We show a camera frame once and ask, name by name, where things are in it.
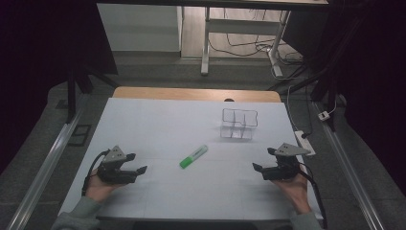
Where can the white cabinet panel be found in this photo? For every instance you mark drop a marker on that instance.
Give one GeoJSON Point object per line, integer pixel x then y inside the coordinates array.
{"type": "Point", "coordinates": [139, 27]}

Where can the aluminium floor rail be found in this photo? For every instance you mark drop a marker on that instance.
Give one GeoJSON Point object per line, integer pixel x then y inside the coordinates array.
{"type": "Point", "coordinates": [348, 172]}
{"type": "Point", "coordinates": [44, 172]}

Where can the clear plastic organizer box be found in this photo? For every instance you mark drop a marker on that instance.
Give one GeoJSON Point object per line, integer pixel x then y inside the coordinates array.
{"type": "Point", "coordinates": [238, 126]}

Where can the green highlighter marker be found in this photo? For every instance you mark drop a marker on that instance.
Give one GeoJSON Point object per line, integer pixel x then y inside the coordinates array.
{"type": "Point", "coordinates": [193, 156]}

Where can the white table cover sheet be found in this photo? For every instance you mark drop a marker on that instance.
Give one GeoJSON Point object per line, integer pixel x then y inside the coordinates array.
{"type": "Point", "coordinates": [178, 191]}

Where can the small white adapter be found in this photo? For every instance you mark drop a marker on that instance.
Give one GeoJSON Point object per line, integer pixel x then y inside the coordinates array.
{"type": "Point", "coordinates": [324, 115]}

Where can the black metal stand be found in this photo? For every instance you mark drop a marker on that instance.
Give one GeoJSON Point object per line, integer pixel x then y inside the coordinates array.
{"type": "Point", "coordinates": [72, 96]}

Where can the person's right hand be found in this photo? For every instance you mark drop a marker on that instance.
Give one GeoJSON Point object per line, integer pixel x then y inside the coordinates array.
{"type": "Point", "coordinates": [297, 191]}

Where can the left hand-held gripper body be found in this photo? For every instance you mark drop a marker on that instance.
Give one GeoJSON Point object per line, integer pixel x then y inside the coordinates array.
{"type": "Point", "coordinates": [112, 174]}

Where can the white desk frame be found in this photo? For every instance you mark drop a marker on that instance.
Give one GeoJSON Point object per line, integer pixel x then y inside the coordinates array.
{"type": "Point", "coordinates": [242, 26]}

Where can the black curtain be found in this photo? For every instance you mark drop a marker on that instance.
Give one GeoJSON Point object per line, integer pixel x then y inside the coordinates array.
{"type": "Point", "coordinates": [38, 64]}
{"type": "Point", "coordinates": [373, 80]}

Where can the person's left hand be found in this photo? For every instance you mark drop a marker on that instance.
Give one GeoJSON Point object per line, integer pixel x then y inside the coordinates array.
{"type": "Point", "coordinates": [97, 190]}

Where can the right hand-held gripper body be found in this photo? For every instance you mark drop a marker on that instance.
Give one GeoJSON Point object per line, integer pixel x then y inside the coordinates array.
{"type": "Point", "coordinates": [284, 169]}

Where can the black floor hatch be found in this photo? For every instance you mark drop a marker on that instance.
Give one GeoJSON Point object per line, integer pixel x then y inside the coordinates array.
{"type": "Point", "coordinates": [79, 134]}

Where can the white power strip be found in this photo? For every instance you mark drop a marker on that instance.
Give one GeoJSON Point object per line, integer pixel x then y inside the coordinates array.
{"type": "Point", "coordinates": [304, 142]}

